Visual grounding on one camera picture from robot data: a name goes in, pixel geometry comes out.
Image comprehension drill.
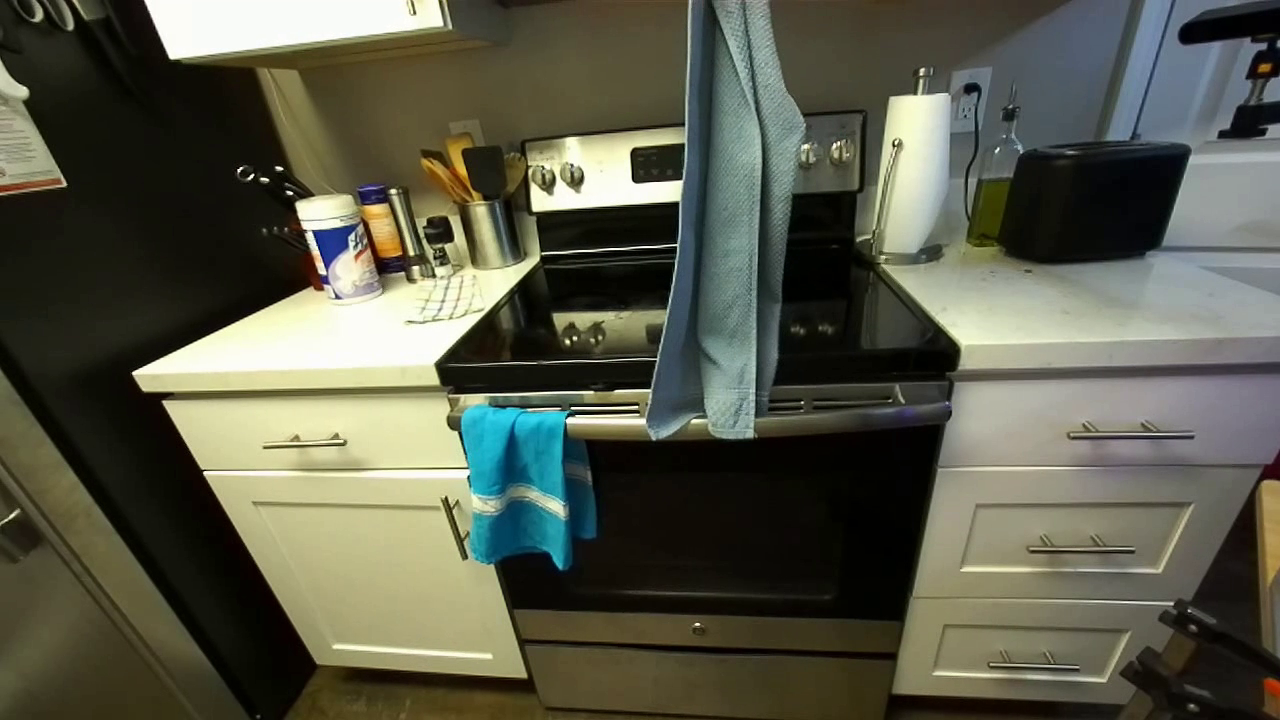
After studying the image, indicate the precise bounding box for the steel oven door handle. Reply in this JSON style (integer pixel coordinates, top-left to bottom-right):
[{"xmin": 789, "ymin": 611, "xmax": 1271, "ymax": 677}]
[{"xmin": 447, "ymin": 397, "xmax": 956, "ymax": 445}]

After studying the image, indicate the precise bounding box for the brown spice bottle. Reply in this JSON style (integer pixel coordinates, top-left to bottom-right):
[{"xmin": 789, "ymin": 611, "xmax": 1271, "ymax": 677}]
[{"xmin": 358, "ymin": 182, "xmax": 410, "ymax": 273}]

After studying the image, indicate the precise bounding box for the white right drawer cabinet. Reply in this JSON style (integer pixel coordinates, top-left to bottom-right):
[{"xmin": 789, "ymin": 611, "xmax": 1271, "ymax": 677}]
[{"xmin": 893, "ymin": 373, "xmax": 1280, "ymax": 702}]

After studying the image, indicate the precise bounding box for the bright blue striped towel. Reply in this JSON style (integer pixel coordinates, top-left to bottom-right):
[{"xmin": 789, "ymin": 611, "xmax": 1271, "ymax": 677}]
[{"xmin": 462, "ymin": 405, "xmax": 597, "ymax": 570}]

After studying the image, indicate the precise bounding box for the light blue towel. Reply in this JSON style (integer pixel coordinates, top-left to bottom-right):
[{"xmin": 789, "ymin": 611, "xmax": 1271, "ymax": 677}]
[{"xmin": 649, "ymin": 0, "xmax": 804, "ymax": 438}]

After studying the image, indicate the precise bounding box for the olive oil bottle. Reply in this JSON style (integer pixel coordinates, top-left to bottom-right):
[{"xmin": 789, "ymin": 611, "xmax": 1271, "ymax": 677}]
[{"xmin": 970, "ymin": 101, "xmax": 1024, "ymax": 248}]

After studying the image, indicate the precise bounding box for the disinfecting wipes canister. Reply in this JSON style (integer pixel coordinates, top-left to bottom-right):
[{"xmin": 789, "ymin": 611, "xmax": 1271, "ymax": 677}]
[{"xmin": 295, "ymin": 191, "xmax": 381, "ymax": 298}]

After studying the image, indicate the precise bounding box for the white upper cabinet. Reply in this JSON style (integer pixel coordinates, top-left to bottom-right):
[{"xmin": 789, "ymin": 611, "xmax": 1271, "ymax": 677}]
[{"xmin": 144, "ymin": 0, "xmax": 462, "ymax": 61}]

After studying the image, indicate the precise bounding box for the paper towel roll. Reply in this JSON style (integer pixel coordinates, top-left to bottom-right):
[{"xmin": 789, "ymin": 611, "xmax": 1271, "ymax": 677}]
[{"xmin": 876, "ymin": 69, "xmax": 952, "ymax": 261}]

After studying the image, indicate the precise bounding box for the white left base cabinet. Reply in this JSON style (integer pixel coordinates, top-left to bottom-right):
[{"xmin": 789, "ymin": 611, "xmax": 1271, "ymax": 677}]
[{"xmin": 169, "ymin": 392, "xmax": 523, "ymax": 678}]

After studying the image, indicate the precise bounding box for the steel utensil crock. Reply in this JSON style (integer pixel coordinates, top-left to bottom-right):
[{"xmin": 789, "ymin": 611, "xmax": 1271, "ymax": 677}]
[{"xmin": 465, "ymin": 201, "xmax": 516, "ymax": 266}]

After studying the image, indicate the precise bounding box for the black refrigerator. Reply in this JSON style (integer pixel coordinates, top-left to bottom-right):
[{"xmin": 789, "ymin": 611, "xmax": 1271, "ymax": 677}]
[{"xmin": 0, "ymin": 0, "xmax": 313, "ymax": 720}]

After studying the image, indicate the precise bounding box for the black glass-top oven range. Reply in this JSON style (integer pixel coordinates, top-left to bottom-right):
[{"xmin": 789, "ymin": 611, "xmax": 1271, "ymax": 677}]
[{"xmin": 442, "ymin": 109, "xmax": 956, "ymax": 720}]

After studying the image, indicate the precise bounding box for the black toaster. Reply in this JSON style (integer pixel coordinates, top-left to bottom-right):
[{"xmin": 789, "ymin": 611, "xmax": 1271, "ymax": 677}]
[{"xmin": 1002, "ymin": 139, "xmax": 1192, "ymax": 265}]

